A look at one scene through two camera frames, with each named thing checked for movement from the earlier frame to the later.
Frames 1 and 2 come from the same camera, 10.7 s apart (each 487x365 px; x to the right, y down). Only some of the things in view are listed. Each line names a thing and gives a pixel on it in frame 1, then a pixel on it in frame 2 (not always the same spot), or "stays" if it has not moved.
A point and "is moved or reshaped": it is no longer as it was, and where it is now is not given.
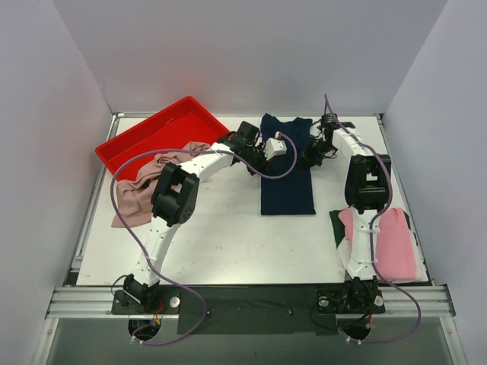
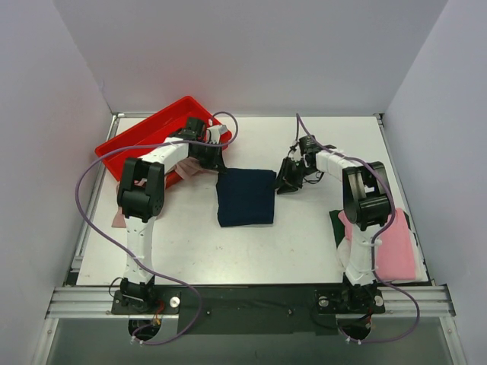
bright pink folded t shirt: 394,255 stays
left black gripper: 257,162 -> 210,160
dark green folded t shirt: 338,226 stays
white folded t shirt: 344,252 stays
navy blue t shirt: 279,164 is moved or reshaped
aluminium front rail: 419,302 stays
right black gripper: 311,153 -> 289,172
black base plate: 265,309 stays
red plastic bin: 173,128 stays
